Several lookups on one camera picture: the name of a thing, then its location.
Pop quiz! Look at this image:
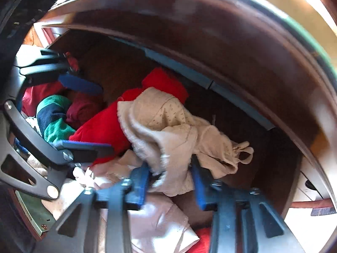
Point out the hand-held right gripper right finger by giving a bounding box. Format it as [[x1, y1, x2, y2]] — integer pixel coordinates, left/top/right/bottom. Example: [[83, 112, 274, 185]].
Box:
[[191, 155, 306, 253]]

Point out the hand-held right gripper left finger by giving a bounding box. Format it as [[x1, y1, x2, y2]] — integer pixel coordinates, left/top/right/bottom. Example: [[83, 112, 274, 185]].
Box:
[[34, 162, 152, 253]]

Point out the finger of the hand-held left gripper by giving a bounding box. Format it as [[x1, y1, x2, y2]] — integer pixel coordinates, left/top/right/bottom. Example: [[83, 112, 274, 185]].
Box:
[[20, 49, 103, 95], [0, 101, 114, 201]]

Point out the red fleece garment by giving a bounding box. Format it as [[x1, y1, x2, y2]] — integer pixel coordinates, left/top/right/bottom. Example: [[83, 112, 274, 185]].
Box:
[[68, 67, 189, 167]]

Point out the pale pink underwear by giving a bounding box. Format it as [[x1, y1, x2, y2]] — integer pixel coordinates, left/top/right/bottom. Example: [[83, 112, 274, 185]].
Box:
[[100, 150, 201, 253]]

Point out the wooden drawer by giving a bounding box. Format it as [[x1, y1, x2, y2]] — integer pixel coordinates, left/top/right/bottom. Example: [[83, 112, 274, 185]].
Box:
[[16, 0, 337, 253]]

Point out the beige dotted underwear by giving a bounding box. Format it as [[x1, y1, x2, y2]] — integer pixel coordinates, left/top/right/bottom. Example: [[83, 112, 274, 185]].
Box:
[[117, 87, 254, 198]]

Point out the maroon garment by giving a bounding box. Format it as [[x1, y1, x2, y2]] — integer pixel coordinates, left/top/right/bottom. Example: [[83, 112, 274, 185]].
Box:
[[66, 91, 106, 130]]

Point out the green and navy sock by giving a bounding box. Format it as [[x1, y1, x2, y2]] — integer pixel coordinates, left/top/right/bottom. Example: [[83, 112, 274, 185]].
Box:
[[36, 95, 77, 144]]

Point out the red cloth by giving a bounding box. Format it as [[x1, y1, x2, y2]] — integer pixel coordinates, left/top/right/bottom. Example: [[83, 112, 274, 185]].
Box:
[[22, 80, 67, 116]]

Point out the white cloth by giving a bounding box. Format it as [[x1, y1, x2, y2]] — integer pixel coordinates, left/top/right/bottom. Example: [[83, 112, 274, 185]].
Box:
[[26, 158, 88, 226]]

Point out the light blue box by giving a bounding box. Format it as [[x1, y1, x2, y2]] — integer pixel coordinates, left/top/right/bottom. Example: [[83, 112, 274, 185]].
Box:
[[145, 48, 213, 89], [108, 35, 148, 57], [210, 81, 275, 131]]

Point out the reddish brown strip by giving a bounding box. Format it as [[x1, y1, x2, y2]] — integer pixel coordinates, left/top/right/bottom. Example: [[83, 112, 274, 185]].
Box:
[[292, 198, 333, 209]]

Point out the beige wooden panel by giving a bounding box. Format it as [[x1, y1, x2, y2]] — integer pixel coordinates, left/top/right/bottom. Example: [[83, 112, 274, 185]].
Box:
[[300, 158, 333, 199]]

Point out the green metal drawer bracket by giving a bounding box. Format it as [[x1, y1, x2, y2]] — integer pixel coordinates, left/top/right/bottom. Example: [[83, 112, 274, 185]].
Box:
[[15, 189, 56, 237]]

